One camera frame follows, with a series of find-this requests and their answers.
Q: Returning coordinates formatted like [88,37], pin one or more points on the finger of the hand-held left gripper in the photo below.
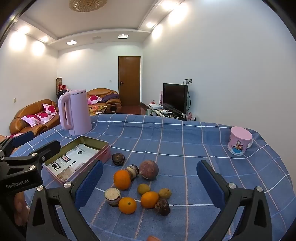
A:
[49,148]
[22,139]

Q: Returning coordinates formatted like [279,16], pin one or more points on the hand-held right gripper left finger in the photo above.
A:
[89,183]

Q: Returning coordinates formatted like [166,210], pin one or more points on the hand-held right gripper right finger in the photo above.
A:
[209,183]

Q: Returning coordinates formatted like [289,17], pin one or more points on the small round jar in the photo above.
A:
[112,197]

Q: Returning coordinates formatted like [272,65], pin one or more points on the pink metal tin box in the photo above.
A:
[104,154]

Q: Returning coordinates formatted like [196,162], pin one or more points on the orange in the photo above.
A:
[127,205]
[122,179]
[149,199]

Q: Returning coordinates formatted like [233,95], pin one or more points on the dark brown mangosteen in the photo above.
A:
[162,207]
[118,159]

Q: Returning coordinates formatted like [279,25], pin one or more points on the small yellow-green round fruit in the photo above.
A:
[143,188]
[165,193]

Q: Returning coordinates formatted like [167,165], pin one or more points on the purple passion fruit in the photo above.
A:
[149,170]

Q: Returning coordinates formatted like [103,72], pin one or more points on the person's left hand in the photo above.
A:
[21,208]

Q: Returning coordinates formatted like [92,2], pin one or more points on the pink flowered cushion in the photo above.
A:
[30,120]
[94,99]
[51,108]
[42,116]

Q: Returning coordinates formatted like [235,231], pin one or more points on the printed paper sheet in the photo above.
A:
[76,155]

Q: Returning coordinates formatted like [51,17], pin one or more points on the long orange leather sofa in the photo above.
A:
[23,111]

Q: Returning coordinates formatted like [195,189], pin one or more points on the blue checked tablecloth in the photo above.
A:
[185,150]

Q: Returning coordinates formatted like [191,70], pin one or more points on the pink electric kettle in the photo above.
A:
[77,111]

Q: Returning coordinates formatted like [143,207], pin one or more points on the pink cartoon mug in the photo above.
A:
[239,141]

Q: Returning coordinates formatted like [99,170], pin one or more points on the stack of dark chairs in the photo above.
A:
[61,91]

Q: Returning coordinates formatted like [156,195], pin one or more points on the wooden coffee table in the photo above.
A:
[99,109]

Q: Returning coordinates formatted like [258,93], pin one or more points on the rolled brown mat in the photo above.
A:
[59,81]

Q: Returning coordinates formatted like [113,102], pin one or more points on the orange leather armchair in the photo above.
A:
[101,91]

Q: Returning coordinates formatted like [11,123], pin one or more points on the purple blanket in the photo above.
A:
[110,96]

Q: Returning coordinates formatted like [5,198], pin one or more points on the white television stand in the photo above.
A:
[159,111]

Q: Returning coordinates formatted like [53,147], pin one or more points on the black flat television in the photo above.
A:
[175,97]

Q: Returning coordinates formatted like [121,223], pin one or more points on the white flat box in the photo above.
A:
[155,106]

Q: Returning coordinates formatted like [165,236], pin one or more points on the pink upright box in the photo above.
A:
[161,97]

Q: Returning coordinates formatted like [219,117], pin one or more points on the ceiling spotlight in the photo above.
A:
[25,29]
[45,38]
[149,24]
[167,4]

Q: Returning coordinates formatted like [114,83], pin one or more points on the brown wooden door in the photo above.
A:
[129,81]

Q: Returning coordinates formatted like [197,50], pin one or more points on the square ceiling panel light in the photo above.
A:
[71,42]
[123,36]

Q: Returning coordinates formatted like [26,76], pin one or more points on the ceiling air vent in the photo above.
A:
[96,37]

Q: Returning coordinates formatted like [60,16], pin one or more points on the ornate ceiling lamp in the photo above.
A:
[87,5]

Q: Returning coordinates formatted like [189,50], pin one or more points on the wall power socket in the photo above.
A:
[189,80]

